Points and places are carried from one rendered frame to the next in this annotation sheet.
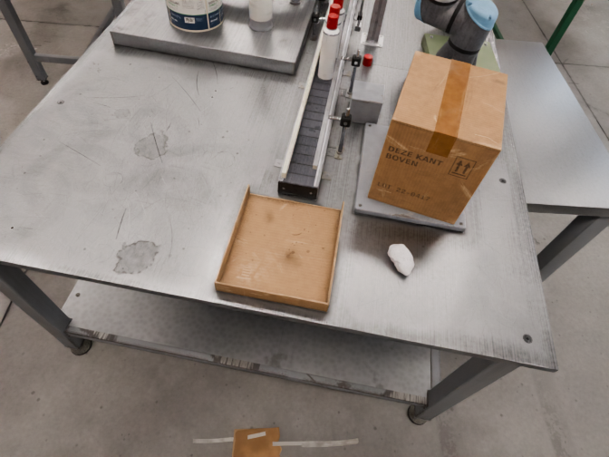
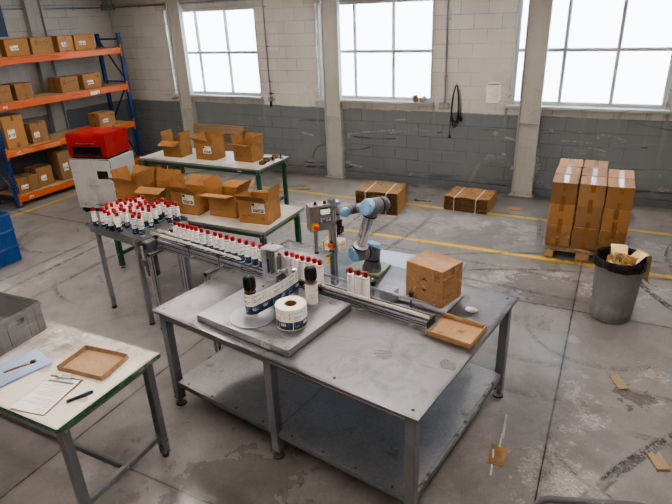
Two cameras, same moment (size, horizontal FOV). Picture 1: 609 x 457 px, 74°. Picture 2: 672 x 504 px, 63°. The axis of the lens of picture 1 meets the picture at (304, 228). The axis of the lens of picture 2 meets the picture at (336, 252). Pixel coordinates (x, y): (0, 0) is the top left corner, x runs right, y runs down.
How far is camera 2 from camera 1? 3.11 m
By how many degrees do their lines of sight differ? 52
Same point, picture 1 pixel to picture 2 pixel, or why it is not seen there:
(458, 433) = (510, 386)
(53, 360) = not seen: outside the picture
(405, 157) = (447, 282)
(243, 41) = (324, 313)
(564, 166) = not seen: hidden behind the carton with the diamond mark
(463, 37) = (376, 256)
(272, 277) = (468, 336)
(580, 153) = not seen: hidden behind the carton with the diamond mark
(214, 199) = (424, 343)
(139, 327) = (426, 461)
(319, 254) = (462, 325)
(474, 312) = (495, 304)
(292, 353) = (462, 407)
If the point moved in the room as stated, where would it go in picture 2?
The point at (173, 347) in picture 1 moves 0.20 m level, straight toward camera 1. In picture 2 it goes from (444, 450) to (475, 444)
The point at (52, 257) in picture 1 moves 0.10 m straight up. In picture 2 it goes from (440, 384) to (441, 369)
